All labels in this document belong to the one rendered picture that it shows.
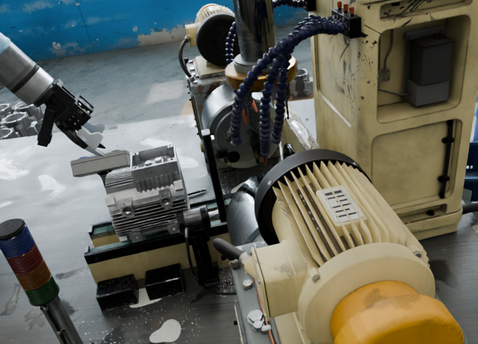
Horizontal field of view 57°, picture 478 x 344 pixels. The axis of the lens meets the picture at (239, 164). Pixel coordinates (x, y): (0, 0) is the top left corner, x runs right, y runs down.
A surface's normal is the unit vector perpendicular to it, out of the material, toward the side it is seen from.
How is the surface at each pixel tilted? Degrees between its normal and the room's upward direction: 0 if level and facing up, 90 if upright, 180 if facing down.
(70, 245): 0
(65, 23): 90
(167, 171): 90
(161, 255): 90
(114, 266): 90
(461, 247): 0
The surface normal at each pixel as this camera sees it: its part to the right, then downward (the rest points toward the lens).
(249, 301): -0.15, -0.84
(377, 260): 0.13, 0.17
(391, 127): 0.17, 0.49
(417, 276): 0.40, 0.23
